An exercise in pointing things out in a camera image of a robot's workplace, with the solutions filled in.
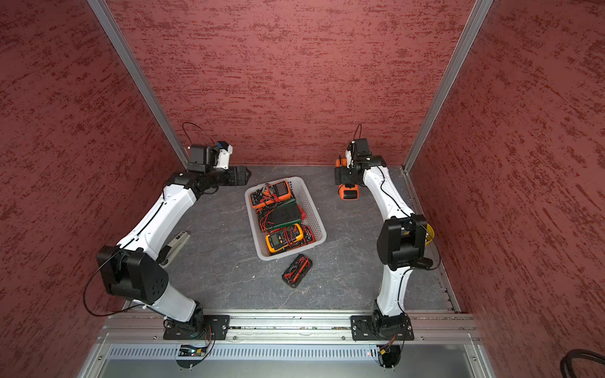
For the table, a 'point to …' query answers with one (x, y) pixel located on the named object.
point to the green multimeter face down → (282, 213)
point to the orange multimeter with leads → (347, 193)
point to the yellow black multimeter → (283, 238)
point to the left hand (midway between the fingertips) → (238, 177)
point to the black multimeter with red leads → (296, 271)
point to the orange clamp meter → (270, 194)
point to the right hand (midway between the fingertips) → (346, 180)
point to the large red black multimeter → (308, 236)
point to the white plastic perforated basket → (313, 218)
